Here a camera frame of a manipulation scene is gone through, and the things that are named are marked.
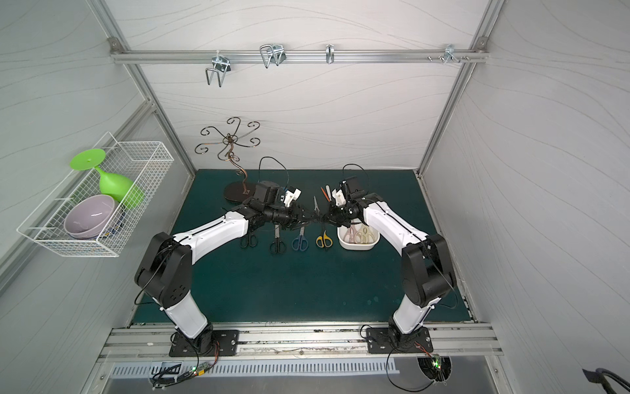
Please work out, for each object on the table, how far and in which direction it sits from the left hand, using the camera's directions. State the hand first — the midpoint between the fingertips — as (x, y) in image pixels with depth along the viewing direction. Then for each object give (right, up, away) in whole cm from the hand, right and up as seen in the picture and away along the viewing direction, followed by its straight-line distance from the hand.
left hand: (315, 220), depth 81 cm
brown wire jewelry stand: (-37, +10, +30) cm, 49 cm away
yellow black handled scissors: (+3, -10, +15) cm, 18 cm away
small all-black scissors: (-17, -3, -16) cm, 24 cm away
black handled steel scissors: (-15, -12, +14) cm, 24 cm away
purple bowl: (-58, +3, -19) cm, 61 cm away
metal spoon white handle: (+5, +10, +33) cm, 34 cm away
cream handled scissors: (+19, -9, +15) cm, 26 cm away
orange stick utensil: (+4, +9, +31) cm, 33 cm away
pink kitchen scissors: (+14, -9, +17) cm, 24 cm away
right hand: (+2, 0, +6) cm, 7 cm away
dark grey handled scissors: (+1, +1, +3) cm, 3 cm away
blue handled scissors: (-6, -11, +15) cm, 19 cm away
